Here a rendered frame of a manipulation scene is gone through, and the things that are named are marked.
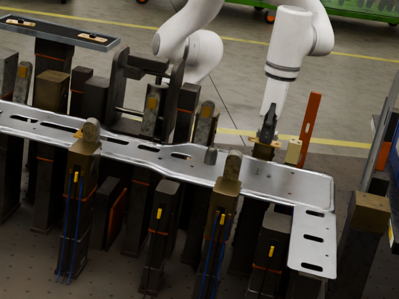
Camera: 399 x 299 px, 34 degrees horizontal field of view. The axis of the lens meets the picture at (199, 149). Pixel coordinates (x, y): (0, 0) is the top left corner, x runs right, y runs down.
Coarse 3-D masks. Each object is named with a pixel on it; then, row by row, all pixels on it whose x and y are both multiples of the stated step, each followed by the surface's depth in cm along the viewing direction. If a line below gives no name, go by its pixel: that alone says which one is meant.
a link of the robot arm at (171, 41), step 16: (192, 0) 198; (208, 0) 194; (224, 0) 198; (176, 16) 206; (192, 16) 200; (208, 16) 199; (160, 32) 209; (176, 32) 204; (192, 32) 203; (160, 48) 208; (176, 48) 206
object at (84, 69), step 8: (72, 72) 190; (80, 72) 189; (88, 72) 190; (72, 80) 191; (80, 80) 190; (72, 88) 192; (80, 88) 191; (72, 96) 193; (80, 96) 193; (72, 104) 194; (80, 104) 194; (72, 112) 195; (80, 112) 194
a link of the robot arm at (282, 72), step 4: (268, 64) 156; (272, 64) 155; (264, 68) 159; (268, 68) 156; (272, 68) 156; (276, 68) 155; (280, 68) 155; (284, 68) 154; (288, 68) 155; (292, 68) 155; (296, 68) 156; (268, 72) 157; (272, 72) 156; (276, 72) 155; (280, 72) 155; (284, 72) 155; (288, 72) 155; (292, 72) 155; (296, 72) 156; (276, 76) 157; (280, 76) 155; (284, 76) 155; (288, 76) 155; (292, 76) 156; (296, 76) 157
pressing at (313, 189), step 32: (0, 128) 169; (32, 128) 172; (128, 160) 165; (160, 160) 167; (192, 160) 171; (224, 160) 174; (256, 160) 178; (256, 192) 160; (288, 192) 163; (320, 192) 166
